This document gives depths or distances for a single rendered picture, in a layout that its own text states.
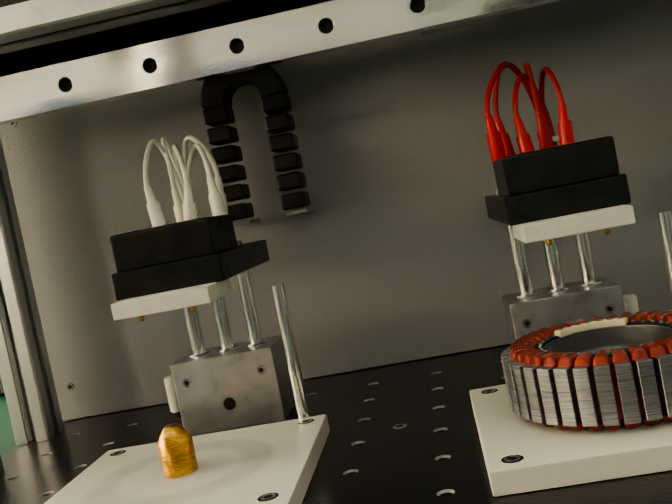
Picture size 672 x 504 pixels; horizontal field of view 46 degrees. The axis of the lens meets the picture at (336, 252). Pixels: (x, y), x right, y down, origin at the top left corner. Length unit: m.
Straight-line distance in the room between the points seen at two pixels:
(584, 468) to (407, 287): 0.34
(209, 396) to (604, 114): 0.39
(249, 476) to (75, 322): 0.35
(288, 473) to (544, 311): 0.22
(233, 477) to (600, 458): 0.19
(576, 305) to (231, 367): 0.24
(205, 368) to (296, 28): 0.24
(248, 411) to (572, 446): 0.26
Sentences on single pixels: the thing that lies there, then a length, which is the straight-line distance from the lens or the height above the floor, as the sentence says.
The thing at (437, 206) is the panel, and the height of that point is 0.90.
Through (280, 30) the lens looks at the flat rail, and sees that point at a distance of 0.54.
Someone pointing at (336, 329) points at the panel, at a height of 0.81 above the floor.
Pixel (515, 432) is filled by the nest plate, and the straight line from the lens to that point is 0.42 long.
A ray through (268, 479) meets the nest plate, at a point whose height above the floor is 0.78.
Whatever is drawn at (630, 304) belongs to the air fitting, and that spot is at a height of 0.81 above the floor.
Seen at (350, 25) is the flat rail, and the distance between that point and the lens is 0.54.
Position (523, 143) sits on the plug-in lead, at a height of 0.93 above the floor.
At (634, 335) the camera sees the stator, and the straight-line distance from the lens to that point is 0.47.
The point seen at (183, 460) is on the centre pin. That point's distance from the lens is 0.46.
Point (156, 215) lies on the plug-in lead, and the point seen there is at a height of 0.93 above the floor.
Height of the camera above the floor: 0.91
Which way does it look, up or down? 3 degrees down
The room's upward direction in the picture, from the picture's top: 11 degrees counter-clockwise
